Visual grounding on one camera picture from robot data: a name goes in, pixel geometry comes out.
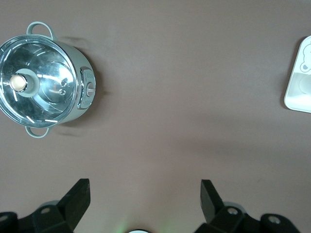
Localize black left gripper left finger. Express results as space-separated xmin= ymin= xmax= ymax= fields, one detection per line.
xmin=0 ymin=179 xmax=91 ymax=233

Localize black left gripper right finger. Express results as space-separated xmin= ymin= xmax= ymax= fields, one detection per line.
xmin=195 ymin=179 xmax=300 ymax=233

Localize glass pot lid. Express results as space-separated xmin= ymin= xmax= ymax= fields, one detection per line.
xmin=0 ymin=34 xmax=82 ymax=127

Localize white tray with bear print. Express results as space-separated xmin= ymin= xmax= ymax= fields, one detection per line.
xmin=283 ymin=35 xmax=311 ymax=114

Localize green electric cooking pot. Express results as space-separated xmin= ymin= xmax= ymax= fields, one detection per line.
xmin=0 ymin=21 xmax=95 ymax=139

